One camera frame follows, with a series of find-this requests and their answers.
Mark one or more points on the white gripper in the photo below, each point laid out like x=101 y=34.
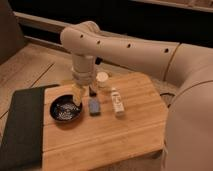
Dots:
x=83 y=72

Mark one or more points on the black ceramic bowl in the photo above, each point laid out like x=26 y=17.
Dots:
x=63 y=109

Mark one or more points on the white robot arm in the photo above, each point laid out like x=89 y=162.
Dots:
x=188 y=138

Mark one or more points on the black small device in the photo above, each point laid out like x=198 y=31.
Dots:
x=93 y=91

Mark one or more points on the blue sponge block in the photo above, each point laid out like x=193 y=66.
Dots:
x=94 y=106

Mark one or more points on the white round lid cup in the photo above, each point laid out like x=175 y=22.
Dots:
x=102 y=78

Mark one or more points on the white small bottle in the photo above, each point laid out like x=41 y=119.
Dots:
x=117 y=102

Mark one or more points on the wooden cutting board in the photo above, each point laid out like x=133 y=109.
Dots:
x=91 y=142

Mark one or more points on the dark grey cloth mat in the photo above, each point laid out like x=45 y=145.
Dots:
x=23 y=134

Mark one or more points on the white window rail frame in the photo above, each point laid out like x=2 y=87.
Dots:
x=32 y=24

